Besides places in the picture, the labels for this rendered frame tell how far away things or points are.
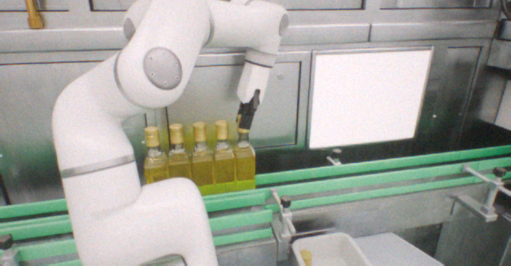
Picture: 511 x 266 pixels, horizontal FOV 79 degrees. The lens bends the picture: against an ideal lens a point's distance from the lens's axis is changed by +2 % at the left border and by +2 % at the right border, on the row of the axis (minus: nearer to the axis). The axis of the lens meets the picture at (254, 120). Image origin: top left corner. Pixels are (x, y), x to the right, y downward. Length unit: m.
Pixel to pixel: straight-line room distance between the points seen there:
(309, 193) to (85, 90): 0.68
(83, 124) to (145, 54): 0.12
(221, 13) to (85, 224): 0.39
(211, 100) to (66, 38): 0.40
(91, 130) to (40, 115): 0.62
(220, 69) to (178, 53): 0.50
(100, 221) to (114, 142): 0.09
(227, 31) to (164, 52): 0.22
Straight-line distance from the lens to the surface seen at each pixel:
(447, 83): 1.32
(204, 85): 0.90
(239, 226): 0.81
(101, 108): 0.45
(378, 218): 1.09
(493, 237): 1.50
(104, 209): 0.41
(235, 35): 0.58
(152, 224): 0.40
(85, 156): 0.40
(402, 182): 1.09
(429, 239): 1.68
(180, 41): 0.41
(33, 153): 1.09
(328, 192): 0.97
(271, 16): 0.62
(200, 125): 0.79
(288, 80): 0.95
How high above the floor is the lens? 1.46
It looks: 21 degrees down
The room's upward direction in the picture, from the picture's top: straight up
